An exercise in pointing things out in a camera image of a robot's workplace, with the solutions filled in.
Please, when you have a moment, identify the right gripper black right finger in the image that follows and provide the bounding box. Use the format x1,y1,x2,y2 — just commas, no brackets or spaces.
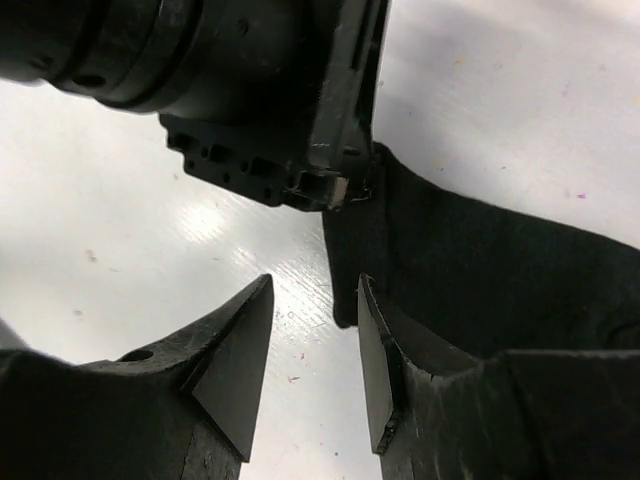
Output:
358,276,639,479

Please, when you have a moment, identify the black sock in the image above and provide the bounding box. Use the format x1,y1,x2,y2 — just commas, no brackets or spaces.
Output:
323,149,639,357

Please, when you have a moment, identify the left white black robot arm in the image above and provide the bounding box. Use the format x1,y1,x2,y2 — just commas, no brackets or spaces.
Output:
1,0,388,212

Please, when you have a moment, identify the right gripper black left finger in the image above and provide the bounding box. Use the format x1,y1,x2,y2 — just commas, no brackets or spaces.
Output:
1,275,274,479

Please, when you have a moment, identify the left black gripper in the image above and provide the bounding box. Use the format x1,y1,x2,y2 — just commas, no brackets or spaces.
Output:
128,1,388,212

